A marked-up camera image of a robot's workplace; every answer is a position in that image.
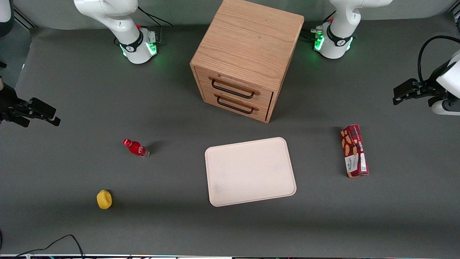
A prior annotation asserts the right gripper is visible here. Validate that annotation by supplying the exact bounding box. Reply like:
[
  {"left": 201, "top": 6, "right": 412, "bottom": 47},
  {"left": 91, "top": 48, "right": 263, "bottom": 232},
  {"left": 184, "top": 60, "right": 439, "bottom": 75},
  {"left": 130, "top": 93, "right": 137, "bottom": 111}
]
[{"left": 0, "top": 81, "right": 61, "bottom": 128}]

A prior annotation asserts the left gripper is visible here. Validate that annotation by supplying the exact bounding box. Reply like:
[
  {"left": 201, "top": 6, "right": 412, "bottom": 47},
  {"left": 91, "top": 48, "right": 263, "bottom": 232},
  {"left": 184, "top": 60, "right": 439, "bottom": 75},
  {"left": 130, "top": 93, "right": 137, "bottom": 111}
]
[{"left": 392, "top": 78, "right": 460, "bottom": 116}]

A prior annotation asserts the red cookie box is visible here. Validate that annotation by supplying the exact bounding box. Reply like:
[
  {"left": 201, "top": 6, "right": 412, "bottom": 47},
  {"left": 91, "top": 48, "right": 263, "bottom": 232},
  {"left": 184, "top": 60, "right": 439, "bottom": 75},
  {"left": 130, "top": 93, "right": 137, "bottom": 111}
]
[{"left": 340, "top": 124, "right": 370, "bottom": 179}]

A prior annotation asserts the beige plastic tray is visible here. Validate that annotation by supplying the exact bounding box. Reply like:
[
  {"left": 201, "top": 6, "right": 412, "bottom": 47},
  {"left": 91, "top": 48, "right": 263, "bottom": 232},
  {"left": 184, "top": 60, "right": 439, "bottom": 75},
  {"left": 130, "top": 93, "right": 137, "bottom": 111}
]
[{"left": 204, "top": 137, "right": 297, "bottom": 208}]

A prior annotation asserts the grey table mat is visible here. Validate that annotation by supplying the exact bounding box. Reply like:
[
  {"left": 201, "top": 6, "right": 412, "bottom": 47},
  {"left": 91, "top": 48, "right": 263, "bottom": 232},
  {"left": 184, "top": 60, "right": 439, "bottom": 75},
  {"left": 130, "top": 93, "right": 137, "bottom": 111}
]
[{"left": 0, "top": 14, "right": 460, "bottom": 258}]

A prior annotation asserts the red soda bottle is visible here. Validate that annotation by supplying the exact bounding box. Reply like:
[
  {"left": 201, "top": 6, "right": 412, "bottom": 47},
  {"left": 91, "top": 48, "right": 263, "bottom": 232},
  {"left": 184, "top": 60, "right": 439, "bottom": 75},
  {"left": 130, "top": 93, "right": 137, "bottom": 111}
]
[{"left": 123, "top": 138, "right": 150, "bottom": 158}]

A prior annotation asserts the yellow toy fruit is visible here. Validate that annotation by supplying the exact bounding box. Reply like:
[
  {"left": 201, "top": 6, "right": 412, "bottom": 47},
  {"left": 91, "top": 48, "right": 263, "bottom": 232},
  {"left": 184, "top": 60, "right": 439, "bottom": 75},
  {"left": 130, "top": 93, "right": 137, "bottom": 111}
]
[{"left": 96, "top": 190, "right": 112, "bottom": 210}]

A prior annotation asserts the wooden drawer cabinet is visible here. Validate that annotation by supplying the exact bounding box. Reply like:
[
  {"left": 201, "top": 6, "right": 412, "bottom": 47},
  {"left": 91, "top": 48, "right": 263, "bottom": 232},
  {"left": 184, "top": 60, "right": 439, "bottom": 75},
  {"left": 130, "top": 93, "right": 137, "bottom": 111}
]
[{"left": 189, "top": 0, "right": 305, "bottom": 124}]

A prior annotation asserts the wooden drawer front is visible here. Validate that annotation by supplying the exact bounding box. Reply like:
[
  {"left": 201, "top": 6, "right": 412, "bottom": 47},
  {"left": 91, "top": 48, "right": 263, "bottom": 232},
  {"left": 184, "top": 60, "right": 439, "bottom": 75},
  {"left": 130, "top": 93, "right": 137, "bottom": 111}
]
[
  {"left": 194, "top": 66, "right": 274, "bottom": 109},
  {"left": 201, "top": 89, "right": 271, "bottom": 122}
]

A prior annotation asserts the aluminium frame rail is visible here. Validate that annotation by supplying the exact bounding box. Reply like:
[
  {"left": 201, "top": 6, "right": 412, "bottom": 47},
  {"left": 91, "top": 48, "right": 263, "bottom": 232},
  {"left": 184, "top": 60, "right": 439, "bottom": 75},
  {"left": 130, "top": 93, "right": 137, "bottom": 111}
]
[{"left": 13, "top": 6, "right": 37, "bottom": 30}]

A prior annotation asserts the black left arm base cable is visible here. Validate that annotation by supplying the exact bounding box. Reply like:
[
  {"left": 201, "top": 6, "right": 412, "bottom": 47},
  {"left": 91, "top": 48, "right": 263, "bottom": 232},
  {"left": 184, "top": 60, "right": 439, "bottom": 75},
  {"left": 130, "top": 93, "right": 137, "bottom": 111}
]
[{"left": 301, "top": 10, "right": 337, "bottom": 41}]

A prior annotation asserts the black arm base cable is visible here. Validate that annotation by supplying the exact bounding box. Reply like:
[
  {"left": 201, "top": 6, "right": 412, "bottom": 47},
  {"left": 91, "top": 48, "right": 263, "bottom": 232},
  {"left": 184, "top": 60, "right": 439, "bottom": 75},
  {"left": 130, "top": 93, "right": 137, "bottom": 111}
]
[
  {"left": 137, "top": 6, "right": 174, "bottom": 46},
  {"left": 301, "top": 10, "right": 337, "bottom": 41}
]

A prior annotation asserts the black cable on table edge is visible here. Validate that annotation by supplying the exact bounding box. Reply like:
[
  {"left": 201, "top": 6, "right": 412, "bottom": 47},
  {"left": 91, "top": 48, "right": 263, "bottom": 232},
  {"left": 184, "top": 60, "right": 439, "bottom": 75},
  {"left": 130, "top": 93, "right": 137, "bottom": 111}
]
[{"left": 14, "top": 234, "right": 86, "bottom": 258}]

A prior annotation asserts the black right arm base cable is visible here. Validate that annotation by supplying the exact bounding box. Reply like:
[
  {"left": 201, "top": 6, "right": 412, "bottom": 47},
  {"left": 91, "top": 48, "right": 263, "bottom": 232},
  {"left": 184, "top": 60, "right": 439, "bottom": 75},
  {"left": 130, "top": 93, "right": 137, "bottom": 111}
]
[{"left": 137, "top": 6, "right": 174, "bottom": 46}]

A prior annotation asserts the black metal drawer handle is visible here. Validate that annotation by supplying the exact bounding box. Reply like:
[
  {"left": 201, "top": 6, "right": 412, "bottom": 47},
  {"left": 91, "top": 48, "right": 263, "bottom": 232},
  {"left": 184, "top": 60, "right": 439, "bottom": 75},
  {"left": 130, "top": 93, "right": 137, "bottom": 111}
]
[
  {"left": 211, "top": 79, "right": 256, "bottom": 99},
  {"left": 216, "top": 95, "right": 255, "bottom": 115}
]

